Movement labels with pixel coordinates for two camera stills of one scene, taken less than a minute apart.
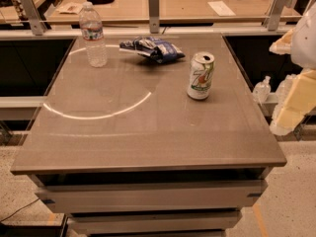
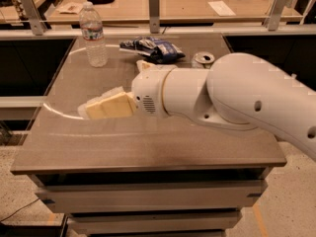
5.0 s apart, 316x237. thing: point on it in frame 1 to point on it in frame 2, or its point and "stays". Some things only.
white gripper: (305, 41) to (148, 91)
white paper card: (221, 9) stays
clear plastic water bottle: (91, 27) stays
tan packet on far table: (69, 8) stays
